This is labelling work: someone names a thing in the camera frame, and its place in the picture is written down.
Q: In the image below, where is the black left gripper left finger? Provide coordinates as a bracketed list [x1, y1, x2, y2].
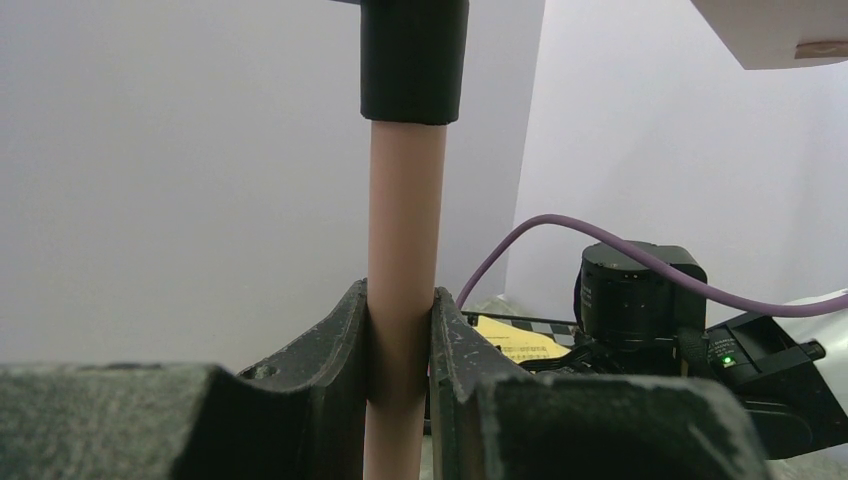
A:
[1, 281, 367, 479]

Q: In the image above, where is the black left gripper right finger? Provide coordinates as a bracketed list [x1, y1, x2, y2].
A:
[430, 289, 772, 480]

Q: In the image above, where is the yellow sheet music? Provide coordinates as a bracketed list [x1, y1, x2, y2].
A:
[473, 317, 573, 363]

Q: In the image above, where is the pink music stand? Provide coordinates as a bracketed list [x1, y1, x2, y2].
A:
[331, 0, 848, 480]

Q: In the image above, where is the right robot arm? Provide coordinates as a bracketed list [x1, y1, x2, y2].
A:
[522, 243, 847, 459]

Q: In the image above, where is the black white chessboard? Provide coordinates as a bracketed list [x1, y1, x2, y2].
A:
[462, 310, 578, 336]

